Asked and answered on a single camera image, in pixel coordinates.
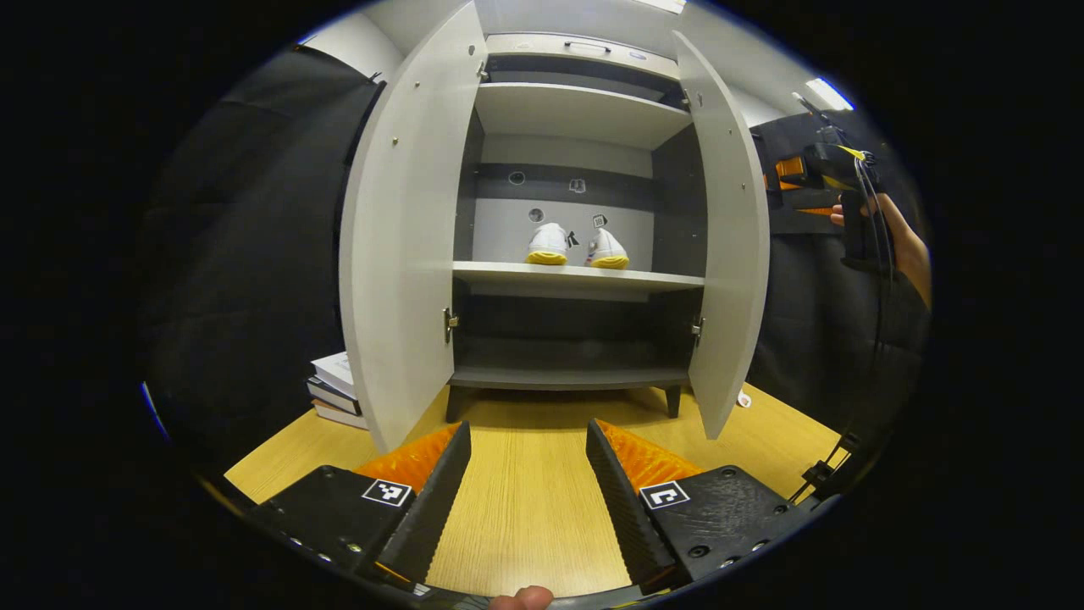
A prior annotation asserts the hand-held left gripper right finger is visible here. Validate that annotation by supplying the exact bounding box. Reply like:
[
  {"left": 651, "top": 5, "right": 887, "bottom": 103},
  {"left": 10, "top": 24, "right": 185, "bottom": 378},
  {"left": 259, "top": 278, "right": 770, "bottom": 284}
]
[{"left": 586, "top": 418, "right": 818, "bottom": 594}]

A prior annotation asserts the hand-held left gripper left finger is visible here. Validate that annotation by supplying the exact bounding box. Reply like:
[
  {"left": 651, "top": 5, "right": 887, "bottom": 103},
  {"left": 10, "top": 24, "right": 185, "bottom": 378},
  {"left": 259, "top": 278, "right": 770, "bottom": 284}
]
[{"left": 250, "top": 421, "right": 473, "bottom": 585}]

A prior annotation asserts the white cabinet door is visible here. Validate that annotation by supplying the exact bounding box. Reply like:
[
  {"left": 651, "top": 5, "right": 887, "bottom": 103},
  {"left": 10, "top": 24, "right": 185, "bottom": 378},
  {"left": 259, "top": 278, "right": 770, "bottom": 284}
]
[
  {"left": 672, "top": 30, "right": 772, "bottom": 441},
  {"left": 339, "top": 0, "right": 489, "bottom": 454}
]

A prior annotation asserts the white canvas shoe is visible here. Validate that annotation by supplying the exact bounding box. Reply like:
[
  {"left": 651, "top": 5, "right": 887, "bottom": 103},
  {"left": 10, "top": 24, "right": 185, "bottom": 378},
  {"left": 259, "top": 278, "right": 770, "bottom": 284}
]
[
  {"left": 526, "top": 222, "right": 571, "bottom": 266},
  {"left": 587, "top": 227, "right": 631, "bottom": 270}
]

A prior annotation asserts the white shoe cabinet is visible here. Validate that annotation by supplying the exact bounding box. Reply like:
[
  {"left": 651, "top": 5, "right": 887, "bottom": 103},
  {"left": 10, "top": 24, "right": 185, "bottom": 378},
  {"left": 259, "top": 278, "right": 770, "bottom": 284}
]
[{"left": 445, "top": 32, "right": 708, "bottom": 422}]

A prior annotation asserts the small ceiling light panel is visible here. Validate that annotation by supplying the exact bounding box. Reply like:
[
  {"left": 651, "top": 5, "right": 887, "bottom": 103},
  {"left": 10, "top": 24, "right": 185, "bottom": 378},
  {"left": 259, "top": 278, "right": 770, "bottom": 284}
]
[{"left": 803, "top": 76, "right": 854, "bottom": 113}]

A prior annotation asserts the white book with photo cover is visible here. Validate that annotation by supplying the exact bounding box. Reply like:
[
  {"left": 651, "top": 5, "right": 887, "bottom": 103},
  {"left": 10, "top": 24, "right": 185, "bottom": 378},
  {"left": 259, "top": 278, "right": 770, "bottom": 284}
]
[{"left": 312, "top": 352, "right": 358, "bottom": 399}]

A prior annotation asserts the black backdrop cloth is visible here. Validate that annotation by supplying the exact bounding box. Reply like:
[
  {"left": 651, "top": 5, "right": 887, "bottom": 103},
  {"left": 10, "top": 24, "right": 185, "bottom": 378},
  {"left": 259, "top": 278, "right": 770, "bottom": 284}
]
[{"left": 144, "top": 47, "right": 932, "bottom": 475}]

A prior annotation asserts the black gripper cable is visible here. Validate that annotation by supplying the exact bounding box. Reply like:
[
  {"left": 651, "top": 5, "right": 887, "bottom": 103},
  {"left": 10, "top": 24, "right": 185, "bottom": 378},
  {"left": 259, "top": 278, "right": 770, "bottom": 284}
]
[{"left": 792, "top": 157, "right": 899, "bottom": 505}]

